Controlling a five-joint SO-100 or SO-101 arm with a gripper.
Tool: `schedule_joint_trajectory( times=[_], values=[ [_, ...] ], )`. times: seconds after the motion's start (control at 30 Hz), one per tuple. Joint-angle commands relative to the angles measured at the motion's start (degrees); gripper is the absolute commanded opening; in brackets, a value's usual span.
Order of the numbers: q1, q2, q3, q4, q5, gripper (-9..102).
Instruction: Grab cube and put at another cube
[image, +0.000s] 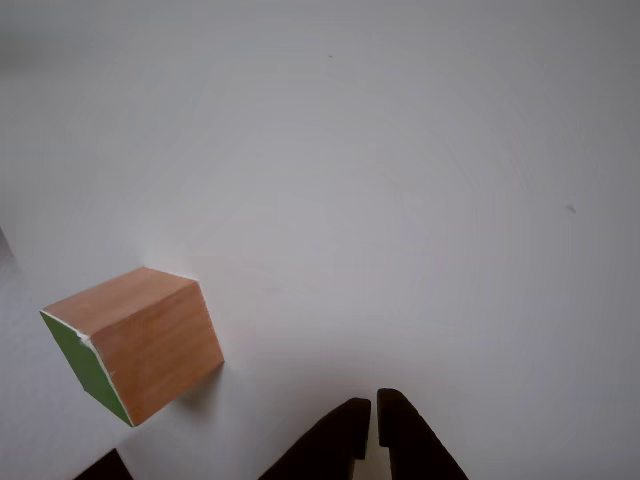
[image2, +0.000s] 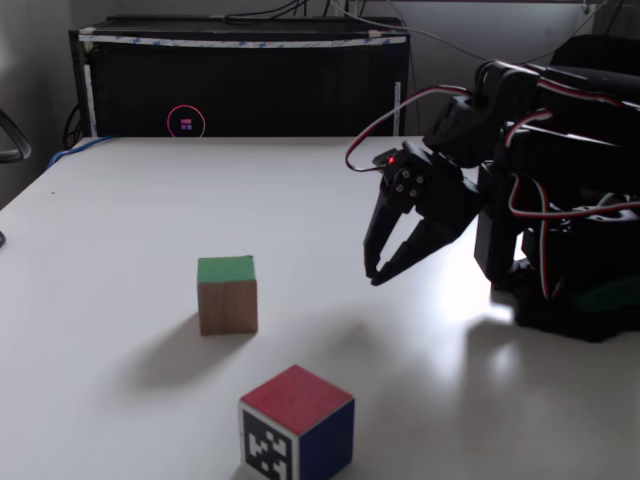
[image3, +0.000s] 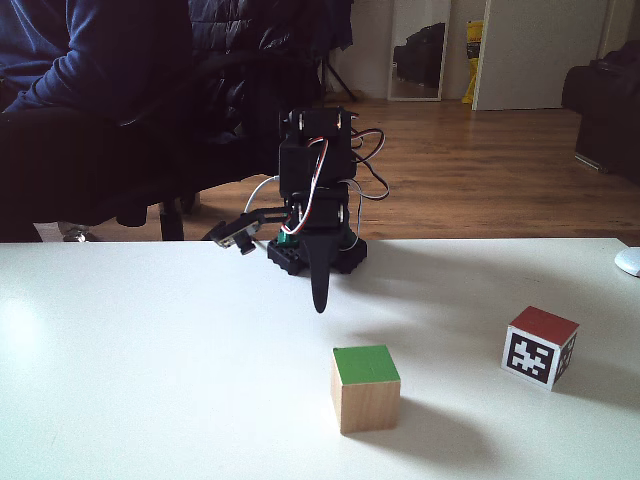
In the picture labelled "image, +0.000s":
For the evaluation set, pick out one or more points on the wooden cube with green face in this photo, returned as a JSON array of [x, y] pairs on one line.
[[150, 345]]

